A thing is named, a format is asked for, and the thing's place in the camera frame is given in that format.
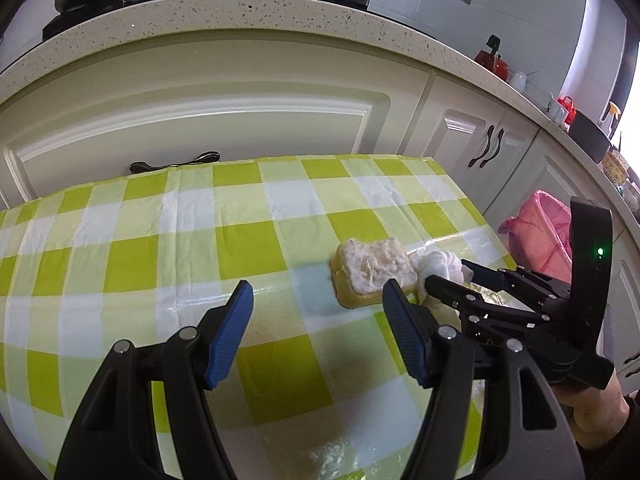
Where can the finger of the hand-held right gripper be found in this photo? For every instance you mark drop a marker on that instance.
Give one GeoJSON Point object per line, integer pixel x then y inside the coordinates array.
{"type": "Point", "coordinates": [482, 274]}
{"type": "Point", "coordinates": [445, 287]}

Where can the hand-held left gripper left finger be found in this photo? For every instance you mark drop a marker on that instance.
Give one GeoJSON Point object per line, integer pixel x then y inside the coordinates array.
{"type": "Point", "coordinates": [230, 330]}

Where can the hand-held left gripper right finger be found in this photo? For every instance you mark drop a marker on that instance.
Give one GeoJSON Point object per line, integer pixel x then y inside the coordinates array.
{"type": "Point", "coordinates": [400, 330]}

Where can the white tissue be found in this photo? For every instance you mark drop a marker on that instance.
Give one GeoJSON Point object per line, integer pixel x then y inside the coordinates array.
{"type": "Point", "coordinates": [440, 262]}

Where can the white trash bin pink liner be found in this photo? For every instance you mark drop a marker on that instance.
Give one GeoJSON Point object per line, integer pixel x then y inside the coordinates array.
{"type": "Point", "coordinates": [537, 230]}

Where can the yellow sponge block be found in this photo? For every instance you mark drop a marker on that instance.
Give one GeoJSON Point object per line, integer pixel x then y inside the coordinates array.
{"type": "Point", "coordinates": [370, 265]}

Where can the yellow patterned bowl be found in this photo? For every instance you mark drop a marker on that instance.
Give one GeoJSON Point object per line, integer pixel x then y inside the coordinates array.
{"type": "Point", "coordinates": [615, 167]}

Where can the green checked tablecloth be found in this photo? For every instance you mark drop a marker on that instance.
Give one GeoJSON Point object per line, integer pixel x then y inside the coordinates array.
{"type": "Point", "coordinates": [150, 240]}

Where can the grey metal pot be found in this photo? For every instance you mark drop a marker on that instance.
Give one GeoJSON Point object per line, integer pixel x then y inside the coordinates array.
{"type": "Point", "coordinates": [590, 135]}

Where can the white spray bottle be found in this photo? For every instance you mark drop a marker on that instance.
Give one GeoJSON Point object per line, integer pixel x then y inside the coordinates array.
{"type": "Point", "coordinates": [610, 117]}

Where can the red plastic bag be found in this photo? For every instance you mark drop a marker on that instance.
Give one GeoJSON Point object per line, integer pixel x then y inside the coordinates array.
{"type": "Point", "coordinates": [568, 107]}

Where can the white cup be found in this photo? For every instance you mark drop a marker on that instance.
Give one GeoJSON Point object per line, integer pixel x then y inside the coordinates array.
{"type": "Point", "coordinates": [556, 109]}

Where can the white jar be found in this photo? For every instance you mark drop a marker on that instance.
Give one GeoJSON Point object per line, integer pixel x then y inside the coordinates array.
{"type": "Point", "coordinates": [518, 80]}

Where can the red kettle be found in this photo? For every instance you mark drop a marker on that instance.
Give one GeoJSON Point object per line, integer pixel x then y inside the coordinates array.
{"type": "Point", "coordinates": [495, 66]}

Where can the dark window frame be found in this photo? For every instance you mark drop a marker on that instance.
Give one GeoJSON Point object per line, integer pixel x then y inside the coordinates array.
{"type": "Point", "coordinates": [631, 75]}

